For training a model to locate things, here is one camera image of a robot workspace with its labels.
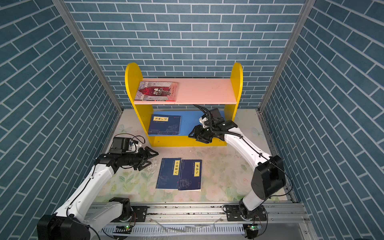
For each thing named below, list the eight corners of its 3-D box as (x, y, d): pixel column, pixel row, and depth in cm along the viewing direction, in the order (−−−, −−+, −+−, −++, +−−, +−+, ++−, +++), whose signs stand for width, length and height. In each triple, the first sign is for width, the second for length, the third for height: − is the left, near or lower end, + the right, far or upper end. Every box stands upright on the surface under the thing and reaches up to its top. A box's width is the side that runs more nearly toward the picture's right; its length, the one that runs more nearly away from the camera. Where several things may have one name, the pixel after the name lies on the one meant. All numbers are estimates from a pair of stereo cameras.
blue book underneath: (178, 191, 83) (178, 189, 81) (181, 160, 95) (181, 159, 93) (201, 191, 83) (202, 190, 81) (201, 161, 95) (201, 159, 93)
